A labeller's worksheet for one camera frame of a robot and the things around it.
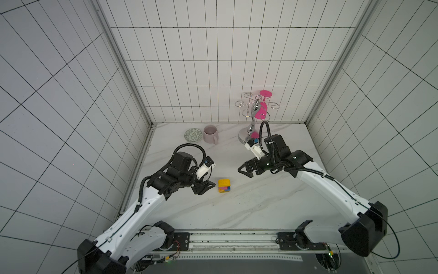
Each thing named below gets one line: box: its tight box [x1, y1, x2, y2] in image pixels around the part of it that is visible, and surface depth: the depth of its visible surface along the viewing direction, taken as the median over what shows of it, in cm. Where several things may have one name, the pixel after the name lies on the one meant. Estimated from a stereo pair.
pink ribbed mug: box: [203, 125, 219, 145], surface depth 107 cm
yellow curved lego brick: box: [217, 178, 231, 188], surface depth 84 cm
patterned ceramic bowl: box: [183, 127, 204, 143], surface depth 112 cm
